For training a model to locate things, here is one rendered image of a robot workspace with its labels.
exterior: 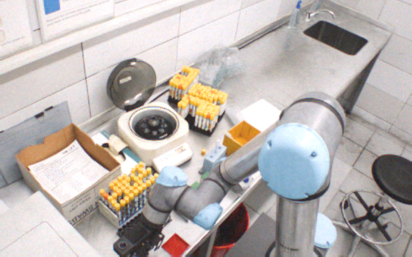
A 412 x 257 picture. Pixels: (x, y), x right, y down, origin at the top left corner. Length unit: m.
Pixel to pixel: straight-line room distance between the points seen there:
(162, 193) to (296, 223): 0.37
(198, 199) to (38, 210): 0.40
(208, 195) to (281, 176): 0.35
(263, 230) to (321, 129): 0.65
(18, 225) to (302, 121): 0.69
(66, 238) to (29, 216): 0.11
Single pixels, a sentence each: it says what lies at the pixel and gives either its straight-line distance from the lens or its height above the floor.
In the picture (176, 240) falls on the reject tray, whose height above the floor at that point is 0.88.
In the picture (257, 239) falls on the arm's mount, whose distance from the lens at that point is 1.16.
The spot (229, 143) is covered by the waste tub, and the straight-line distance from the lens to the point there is 1.41.
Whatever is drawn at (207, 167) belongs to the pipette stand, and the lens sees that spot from 1.32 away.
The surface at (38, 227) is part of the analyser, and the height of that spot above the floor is 1.17.
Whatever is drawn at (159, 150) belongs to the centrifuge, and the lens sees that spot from 1.31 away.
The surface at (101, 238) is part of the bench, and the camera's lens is 1.21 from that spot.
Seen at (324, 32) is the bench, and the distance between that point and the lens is 2.94.
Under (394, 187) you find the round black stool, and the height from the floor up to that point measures 0.65.
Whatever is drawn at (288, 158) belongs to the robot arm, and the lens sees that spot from 0.57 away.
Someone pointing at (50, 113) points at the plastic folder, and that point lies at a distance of 1.34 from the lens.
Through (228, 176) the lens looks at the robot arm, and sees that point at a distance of 0.92.
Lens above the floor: 1.93
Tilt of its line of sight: 41 degrees down
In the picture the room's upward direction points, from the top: 9 degrees clockwise
